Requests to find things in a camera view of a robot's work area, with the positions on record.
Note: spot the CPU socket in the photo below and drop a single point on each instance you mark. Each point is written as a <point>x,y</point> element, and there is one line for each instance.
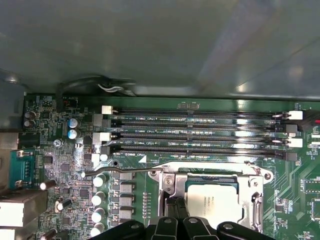
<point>168,186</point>

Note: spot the silver rear port block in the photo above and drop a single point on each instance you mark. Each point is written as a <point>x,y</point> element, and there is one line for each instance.
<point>15,210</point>

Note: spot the black PC case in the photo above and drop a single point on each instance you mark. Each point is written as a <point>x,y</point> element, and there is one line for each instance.
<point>150,37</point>

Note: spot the silver round capacitor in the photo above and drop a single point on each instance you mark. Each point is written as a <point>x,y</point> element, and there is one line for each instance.
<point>97,229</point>
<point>98,215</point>
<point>100,180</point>
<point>98,199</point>

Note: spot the blue top capacitor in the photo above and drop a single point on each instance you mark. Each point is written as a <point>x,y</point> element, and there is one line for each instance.
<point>73,133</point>
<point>73,122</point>

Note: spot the blue port connector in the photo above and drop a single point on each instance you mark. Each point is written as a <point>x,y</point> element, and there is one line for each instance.
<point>23,170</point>

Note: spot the metal socket cover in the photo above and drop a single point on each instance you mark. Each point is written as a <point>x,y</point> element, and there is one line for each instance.
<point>251,192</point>

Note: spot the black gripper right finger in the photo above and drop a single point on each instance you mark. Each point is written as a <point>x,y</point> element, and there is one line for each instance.
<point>193,230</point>

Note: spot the green motherboard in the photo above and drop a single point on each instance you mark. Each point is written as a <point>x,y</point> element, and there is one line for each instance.
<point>287,180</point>

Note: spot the silver CPU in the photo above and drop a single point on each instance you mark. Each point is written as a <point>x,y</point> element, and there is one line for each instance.
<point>215,200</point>

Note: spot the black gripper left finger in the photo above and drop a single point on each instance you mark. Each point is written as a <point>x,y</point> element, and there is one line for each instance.
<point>165,230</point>

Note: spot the RAM slot white latches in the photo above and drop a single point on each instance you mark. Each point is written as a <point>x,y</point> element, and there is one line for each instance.
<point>200,110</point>
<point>200,138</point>

